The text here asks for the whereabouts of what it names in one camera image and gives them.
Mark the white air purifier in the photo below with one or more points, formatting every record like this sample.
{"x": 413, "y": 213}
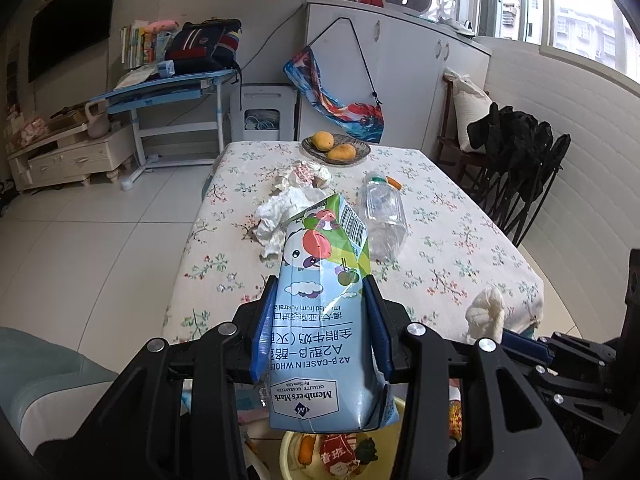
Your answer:
{"x": 265, "y": 97}

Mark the blue study desk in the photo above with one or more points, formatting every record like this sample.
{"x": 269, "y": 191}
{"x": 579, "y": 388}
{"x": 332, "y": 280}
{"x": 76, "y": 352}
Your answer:
{"x": 160, "y": 87}

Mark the white television cabinet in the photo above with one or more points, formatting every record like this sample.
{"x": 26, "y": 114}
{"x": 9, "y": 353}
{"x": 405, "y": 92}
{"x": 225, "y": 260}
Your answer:
{"x": 75, "y": 155}

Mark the crumpled white tissue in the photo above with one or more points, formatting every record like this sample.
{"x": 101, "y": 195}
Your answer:
{"x": 280, "y": 215}

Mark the white tissue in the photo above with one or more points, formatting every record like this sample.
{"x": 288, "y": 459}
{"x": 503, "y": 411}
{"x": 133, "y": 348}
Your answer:
{"x": 280, "y": 215}
{"x": 485, "y": 310}

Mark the pink plush toy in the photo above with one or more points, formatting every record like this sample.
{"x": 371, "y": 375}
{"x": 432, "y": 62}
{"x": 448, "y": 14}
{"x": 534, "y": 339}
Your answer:
{"x": 162, "y": 26}

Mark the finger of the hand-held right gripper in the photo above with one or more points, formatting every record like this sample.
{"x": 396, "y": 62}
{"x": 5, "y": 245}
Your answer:
{"x": 525, "y": 345}
{"x": 565, "y": 395}

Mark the blue tissue box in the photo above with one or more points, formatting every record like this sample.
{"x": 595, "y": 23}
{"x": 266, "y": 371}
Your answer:
{"x": 166, "y": 67}

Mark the red-printed paper wrapper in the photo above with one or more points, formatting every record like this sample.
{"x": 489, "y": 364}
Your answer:
{"x": 302, "y": 175}

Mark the orange peel piece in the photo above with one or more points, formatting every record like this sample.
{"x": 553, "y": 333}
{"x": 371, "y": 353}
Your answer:
{"x": 395, "y": 183}

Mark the yellow mango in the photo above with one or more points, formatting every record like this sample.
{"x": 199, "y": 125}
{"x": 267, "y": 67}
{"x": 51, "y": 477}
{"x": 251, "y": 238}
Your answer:
{"x": 322, "y": 141}
{"x": 341, "y": 152}

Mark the clear plastic bottle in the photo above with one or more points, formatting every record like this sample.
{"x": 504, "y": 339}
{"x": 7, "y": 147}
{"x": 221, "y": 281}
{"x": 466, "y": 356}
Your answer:
{"x": 382, "y": 215}

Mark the glass fruit plate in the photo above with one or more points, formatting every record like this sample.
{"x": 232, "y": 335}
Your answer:
{"x": 362, "y": 150}

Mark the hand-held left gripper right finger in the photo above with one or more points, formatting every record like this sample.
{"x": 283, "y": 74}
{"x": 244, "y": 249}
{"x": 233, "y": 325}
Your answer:
{"x": 377, "y": 330}

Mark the floral tablecloth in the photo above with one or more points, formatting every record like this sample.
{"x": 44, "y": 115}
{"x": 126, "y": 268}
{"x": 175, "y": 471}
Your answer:
{"x": 440, "y": 260}

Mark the blue milk carton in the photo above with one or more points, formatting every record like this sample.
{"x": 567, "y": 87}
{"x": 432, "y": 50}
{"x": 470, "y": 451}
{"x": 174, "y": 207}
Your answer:
{"x": 315, "y": 320}

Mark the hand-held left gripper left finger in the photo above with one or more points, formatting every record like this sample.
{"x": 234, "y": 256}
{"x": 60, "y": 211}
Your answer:
{"x": 262, "y": 330}

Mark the wooden chair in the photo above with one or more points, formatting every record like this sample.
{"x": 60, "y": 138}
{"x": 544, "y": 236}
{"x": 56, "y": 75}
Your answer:
{"x": 447, "y": 155}

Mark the white shoes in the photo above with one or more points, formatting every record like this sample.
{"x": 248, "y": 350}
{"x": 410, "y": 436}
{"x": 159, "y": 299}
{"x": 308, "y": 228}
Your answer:
{"x": 457, "y": 26}

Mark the dark striped backpack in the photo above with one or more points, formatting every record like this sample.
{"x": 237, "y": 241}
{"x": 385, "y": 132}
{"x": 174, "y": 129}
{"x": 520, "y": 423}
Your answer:
{"x": 200, "y": 45}

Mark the yellow basin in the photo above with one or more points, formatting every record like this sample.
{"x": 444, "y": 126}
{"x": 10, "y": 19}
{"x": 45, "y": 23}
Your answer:
{"x": 290, "y": 455}

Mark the white cupboard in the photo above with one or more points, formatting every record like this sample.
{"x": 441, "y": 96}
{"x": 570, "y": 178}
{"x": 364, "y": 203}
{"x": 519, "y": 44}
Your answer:
{"x": 415, "y": 75}

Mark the row of books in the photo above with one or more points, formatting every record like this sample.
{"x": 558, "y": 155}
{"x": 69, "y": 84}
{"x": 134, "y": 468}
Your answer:
{"x": 140, "y": 45}

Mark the papers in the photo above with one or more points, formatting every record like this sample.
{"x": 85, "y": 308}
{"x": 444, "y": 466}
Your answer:
{"x": 135, "y": 79}

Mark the cardboard box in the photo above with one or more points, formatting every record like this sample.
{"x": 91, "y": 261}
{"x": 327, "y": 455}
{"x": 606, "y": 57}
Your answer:
{"x": 65, "y": 116}

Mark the pink kettlebell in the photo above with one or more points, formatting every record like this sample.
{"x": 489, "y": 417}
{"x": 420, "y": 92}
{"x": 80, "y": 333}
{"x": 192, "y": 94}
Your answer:
{"x": 98, "y": 122}

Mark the black wall television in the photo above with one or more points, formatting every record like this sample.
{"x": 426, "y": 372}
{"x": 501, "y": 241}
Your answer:
{"x": 70, "y": 20}

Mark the black chair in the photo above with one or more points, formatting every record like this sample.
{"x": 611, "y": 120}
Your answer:
{"x": 530, "y": 195}

